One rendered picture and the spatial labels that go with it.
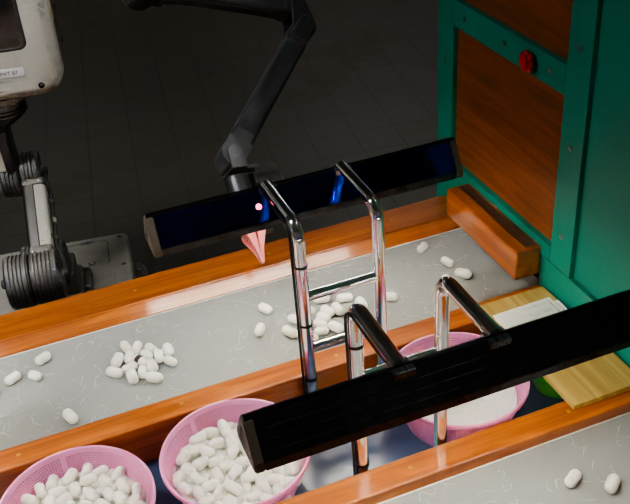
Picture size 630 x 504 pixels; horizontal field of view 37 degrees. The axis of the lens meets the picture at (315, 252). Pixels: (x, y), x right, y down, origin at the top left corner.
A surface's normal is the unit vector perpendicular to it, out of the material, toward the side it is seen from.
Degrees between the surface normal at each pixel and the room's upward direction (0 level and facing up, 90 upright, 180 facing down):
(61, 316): 0
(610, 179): 90
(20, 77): 90
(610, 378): 0
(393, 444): 0
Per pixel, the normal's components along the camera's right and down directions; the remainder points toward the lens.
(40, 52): 0.23, 0.53
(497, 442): -0.07, -0.83
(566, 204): -0.93, 0.25
